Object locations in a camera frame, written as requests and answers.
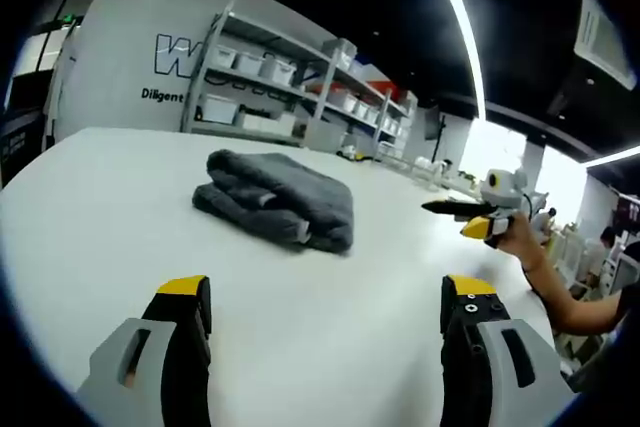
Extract white and yellow device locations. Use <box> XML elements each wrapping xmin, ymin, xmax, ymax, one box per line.
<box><xmin>338</xmin><ymin>143</ymin><xmax>369</xmax><ymax>162</ymax></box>

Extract dark glass door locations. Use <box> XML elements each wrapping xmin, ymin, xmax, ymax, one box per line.
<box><xmin>0</xmin><ymin>16</ymin><xmax>84</xmax><ymax>183</ymax></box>

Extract metal shelving unit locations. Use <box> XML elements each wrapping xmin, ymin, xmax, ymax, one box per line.
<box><xmin>179</xmin><ymin>0</ymin><xmax>417</xmax><ymax>158</ymax></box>

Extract person's dark sleeve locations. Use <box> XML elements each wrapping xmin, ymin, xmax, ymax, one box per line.
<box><xmin>613</xmin><ymin>282</ymin><xmax>640</xmax><ymax>333</ymax></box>

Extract short ceiling light strip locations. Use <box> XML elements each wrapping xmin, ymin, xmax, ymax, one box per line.
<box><xmin>584</xmin><ymin>145</ymin><xmax>640</xmax><ymax>169</ymax></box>

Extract long ceiling light strip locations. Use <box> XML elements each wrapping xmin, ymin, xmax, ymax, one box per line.
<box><xmin>421</xmin><ymin>0</ymin><xmax>489</xmax><ymax>121</ymax></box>

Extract person's right hand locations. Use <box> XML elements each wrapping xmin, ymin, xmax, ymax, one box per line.
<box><xmin>492</xmin><ymin>211</ymin><xmax>545</xmax><ymax>273</ymax></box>

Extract ceiling air conditioner vent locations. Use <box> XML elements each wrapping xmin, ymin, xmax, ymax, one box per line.
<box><xmin>573</xmin><ymin>0</ymin><xmax>639</xmax><ymax>91</ymax></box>

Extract grey towel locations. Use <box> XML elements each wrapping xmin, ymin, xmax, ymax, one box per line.
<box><xmin>191</xmin><ymin>148</ymin><xmax>356</xmax><ymax>255</ymax></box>

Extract group of white storage bins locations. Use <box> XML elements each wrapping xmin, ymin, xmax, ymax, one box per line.
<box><xmin>197</xmin><ymin>39</ymin><xmax>412</xmax><ymax>144</ymax></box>

